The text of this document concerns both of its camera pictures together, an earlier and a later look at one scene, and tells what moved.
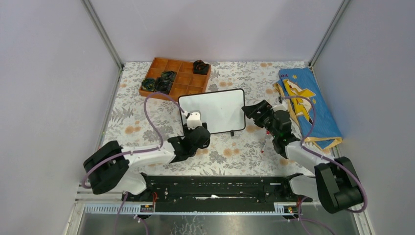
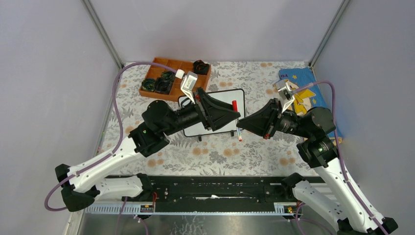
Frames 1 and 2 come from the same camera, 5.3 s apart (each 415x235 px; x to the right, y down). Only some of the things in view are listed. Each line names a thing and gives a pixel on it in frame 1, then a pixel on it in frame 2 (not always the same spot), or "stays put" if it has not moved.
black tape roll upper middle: x=169 y=75 stays put
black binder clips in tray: x=200 y=67 stays put
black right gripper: x=261 y=107 -> x=265 y=122
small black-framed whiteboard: x=221 y=111 stays put
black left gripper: x=187 y=131 -> x=219 y=112
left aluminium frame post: x=90 y=8 stays put
